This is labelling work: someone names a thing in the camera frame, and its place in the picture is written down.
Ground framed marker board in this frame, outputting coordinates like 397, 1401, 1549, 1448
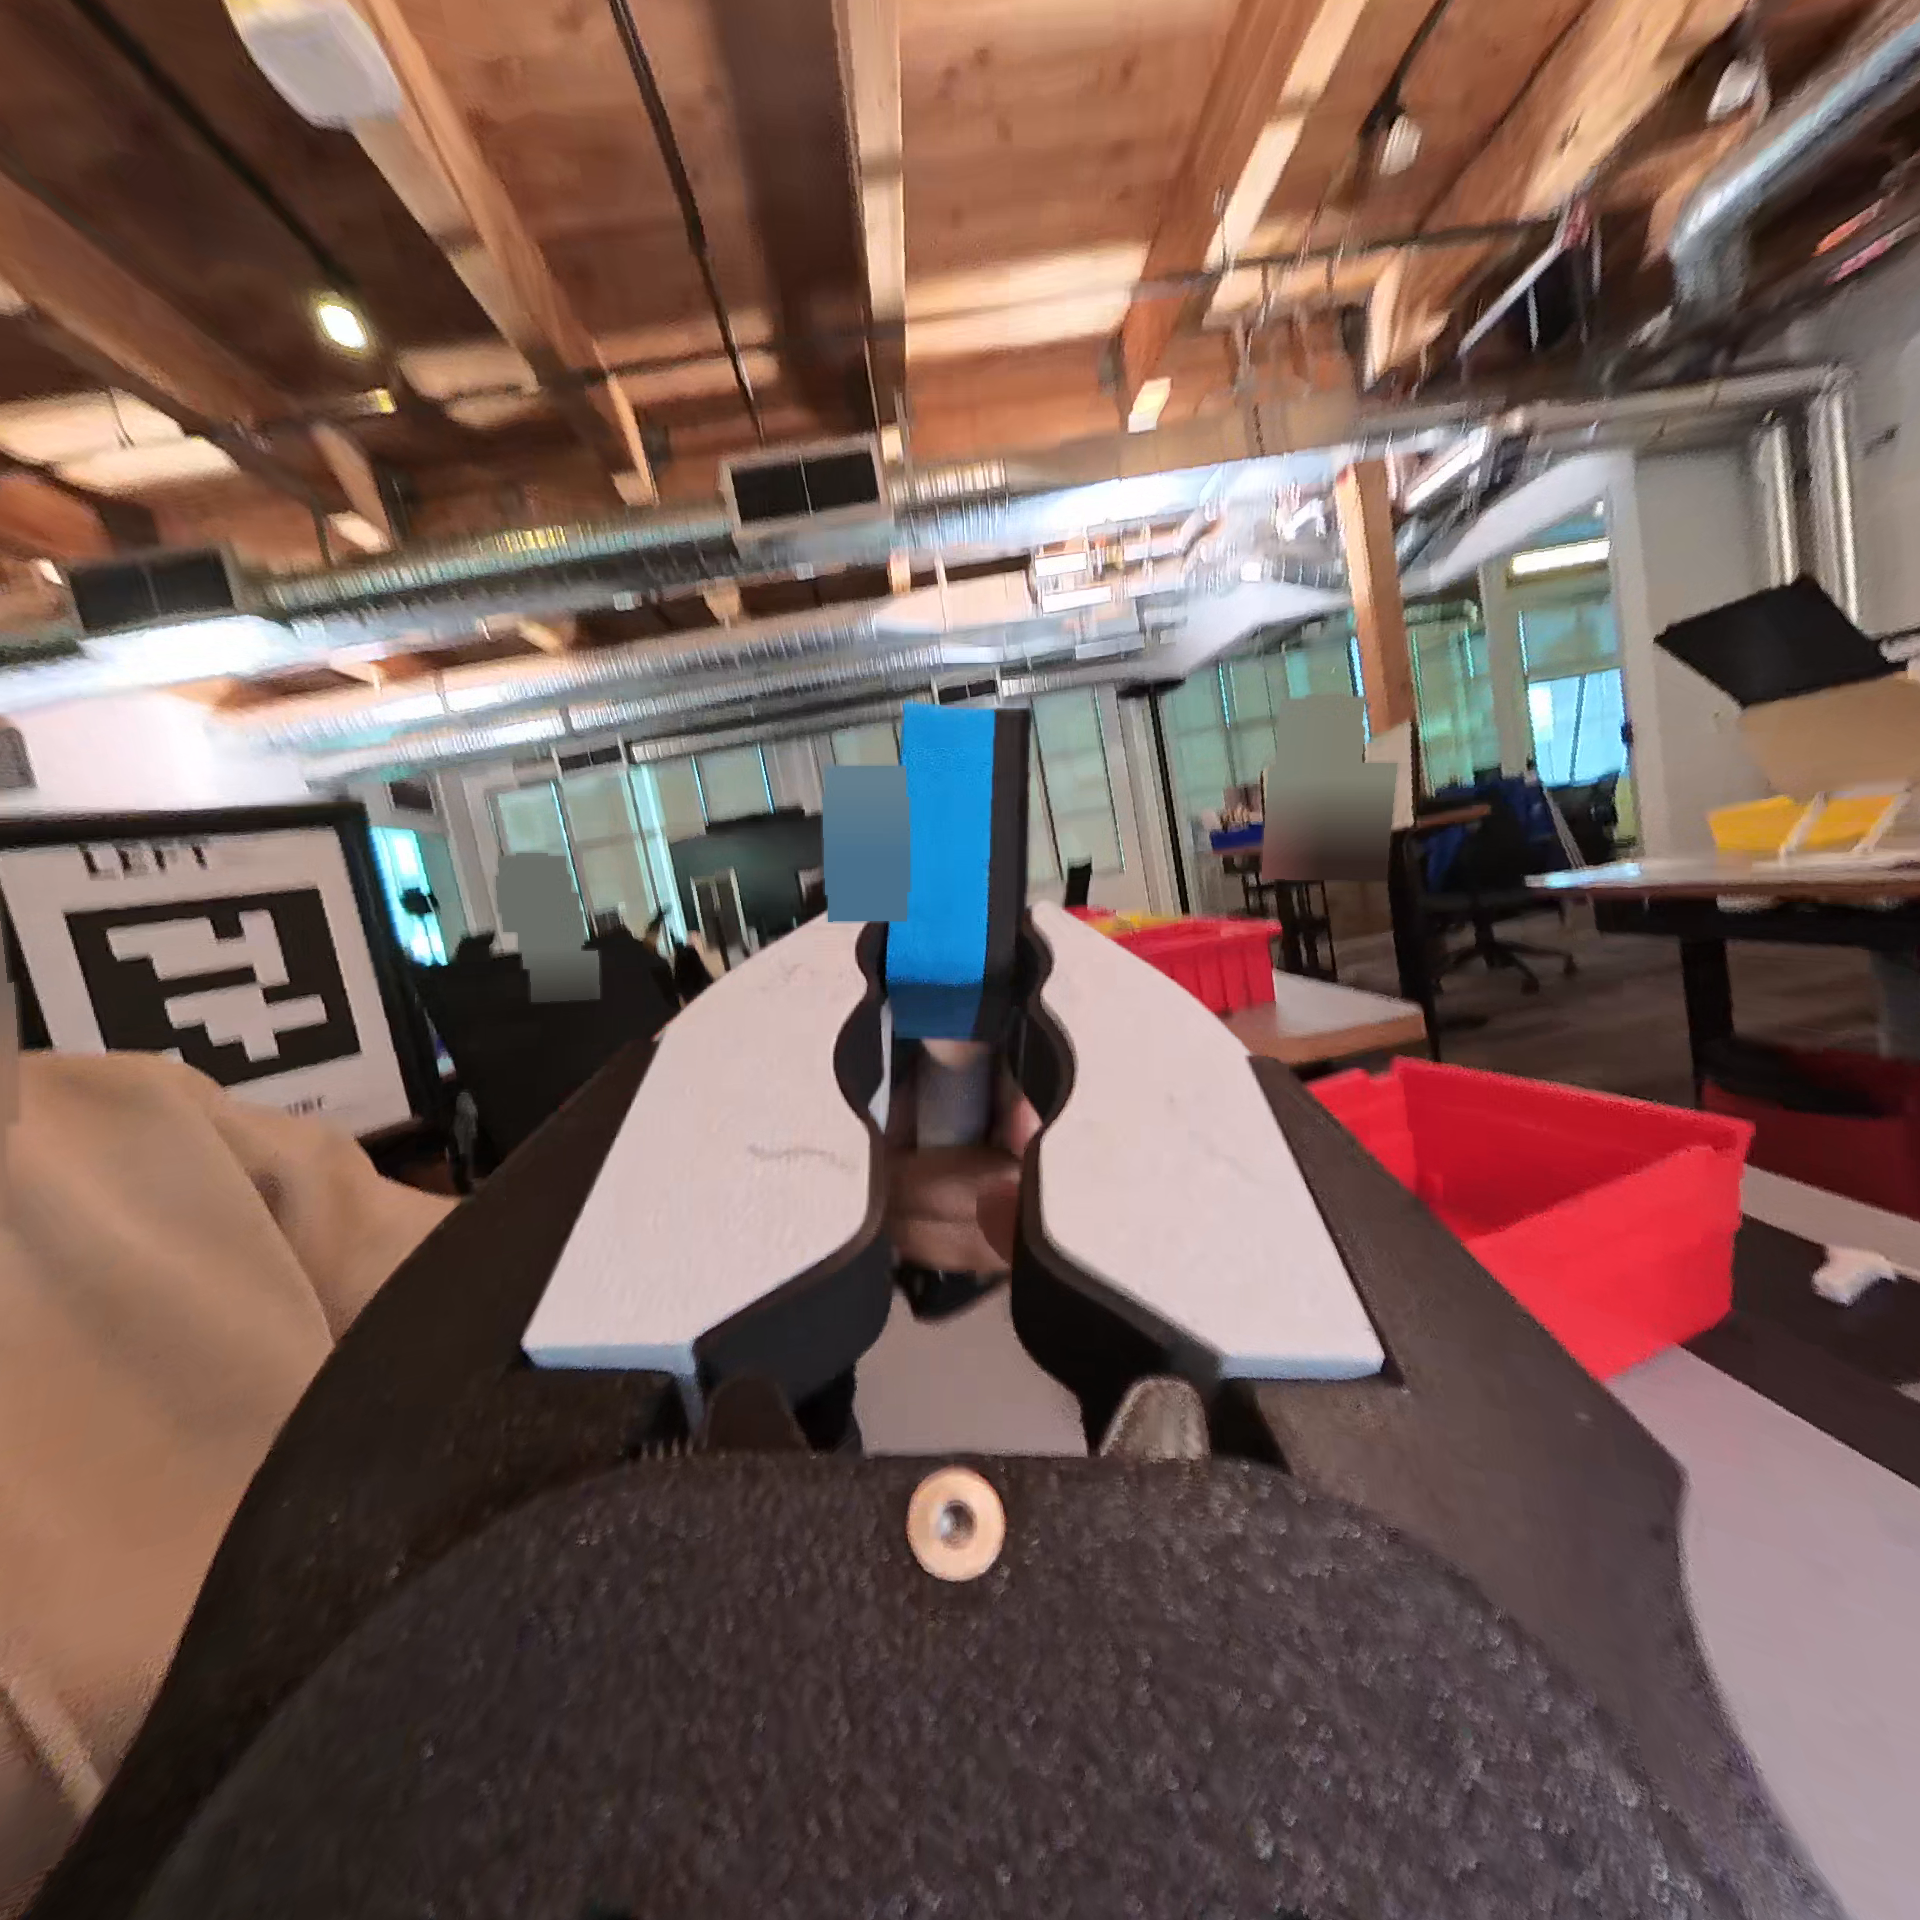
0, 803, 423, 1143

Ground red plastic bin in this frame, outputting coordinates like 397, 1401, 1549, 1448
1311, 1055, 1757, 1383

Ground wooden post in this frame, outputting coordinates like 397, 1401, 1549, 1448
1335, 457, 1420, 737

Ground cardboard box with black flap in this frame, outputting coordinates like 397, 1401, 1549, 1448
1654, 577, 1920, 865

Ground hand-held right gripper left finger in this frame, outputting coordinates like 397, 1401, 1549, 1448
522, 920, 899, 1374

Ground red storage tub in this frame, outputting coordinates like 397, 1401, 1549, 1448
1702, 1042, 1920, 1179

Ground black office chair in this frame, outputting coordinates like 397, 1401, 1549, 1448
1423, 774, 1577, 993

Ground wooden desk with black legs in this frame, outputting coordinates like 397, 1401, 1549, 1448
1529, 856, 1920, 1097

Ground person's left forearm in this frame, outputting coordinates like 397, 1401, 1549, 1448
0, 1049, 460, 1870

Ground ceiling air vent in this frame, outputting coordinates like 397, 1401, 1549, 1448
721, 442, 889, 536

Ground yellow small bin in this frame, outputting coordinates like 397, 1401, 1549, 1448
1709, 795, 1900, 865

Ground person's left hand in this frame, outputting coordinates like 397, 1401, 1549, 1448
893, 1096, 1039, 1278

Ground blue sponge with black side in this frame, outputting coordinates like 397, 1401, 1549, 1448
885, 704, 1038, 1040

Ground black-legged standing desk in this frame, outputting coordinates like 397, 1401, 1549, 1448
1199, 803, 1494, 976

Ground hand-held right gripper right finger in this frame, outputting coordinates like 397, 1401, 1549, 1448
1012, 902, 1385, 1379

